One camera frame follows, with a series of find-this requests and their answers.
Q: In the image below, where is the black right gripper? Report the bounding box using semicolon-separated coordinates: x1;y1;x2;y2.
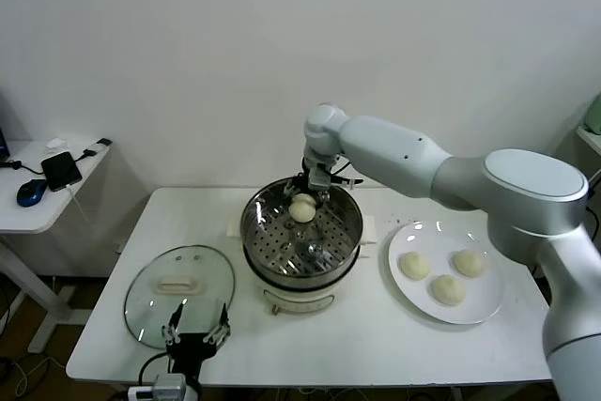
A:
283;159;342;204

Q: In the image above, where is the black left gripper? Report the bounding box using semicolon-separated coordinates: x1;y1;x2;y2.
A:
162;301;233;377

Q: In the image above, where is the white steamed baozi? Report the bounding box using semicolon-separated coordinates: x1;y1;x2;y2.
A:
287;193;316;224
428;274;467;307
452;249;490;279
398;251;432;282

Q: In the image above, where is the round glass pot lid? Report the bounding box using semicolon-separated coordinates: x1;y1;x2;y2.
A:
123;244;236;350

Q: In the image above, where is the steel steamer basket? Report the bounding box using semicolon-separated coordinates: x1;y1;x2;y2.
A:
226;176;379;280

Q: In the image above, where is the white round plate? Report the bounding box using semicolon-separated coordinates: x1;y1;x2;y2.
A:
387;220;506;326

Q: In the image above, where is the white side table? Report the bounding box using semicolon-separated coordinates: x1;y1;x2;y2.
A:
0;139;115;354

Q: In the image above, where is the black smartphone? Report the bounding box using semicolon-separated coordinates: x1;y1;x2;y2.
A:
40;151;84;193

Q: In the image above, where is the blue computer mouse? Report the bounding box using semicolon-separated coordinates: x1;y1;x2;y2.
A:
16;178;49;208

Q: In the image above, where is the dark laptop screen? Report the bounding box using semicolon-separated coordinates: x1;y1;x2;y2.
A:
0;88;11;162

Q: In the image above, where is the white shelf board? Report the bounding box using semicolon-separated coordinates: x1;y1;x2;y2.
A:
576;126;601;158

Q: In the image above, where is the pale green object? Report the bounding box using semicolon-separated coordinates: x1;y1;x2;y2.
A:
584;93;601;135

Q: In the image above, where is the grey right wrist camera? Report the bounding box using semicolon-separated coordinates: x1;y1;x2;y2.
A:
308;163;332;192

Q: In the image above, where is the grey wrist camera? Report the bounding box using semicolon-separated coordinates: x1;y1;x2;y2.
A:
308;163;332;192
152;372;188;401

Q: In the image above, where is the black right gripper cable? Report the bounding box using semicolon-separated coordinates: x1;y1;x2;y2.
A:
328;163;365;186

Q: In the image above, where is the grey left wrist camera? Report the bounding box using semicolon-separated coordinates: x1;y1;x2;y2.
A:
152;372;188;401

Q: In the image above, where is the white charging cable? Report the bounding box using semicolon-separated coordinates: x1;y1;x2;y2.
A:
65;183;95;229

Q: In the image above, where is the white floor cable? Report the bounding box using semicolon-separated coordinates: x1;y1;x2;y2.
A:
13;354;65;396

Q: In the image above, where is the black cable with silver adapter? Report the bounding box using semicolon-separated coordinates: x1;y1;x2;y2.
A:
74;137;114;162

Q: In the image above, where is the thin black desk cable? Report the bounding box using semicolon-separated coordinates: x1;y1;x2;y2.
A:
0;160;44;177

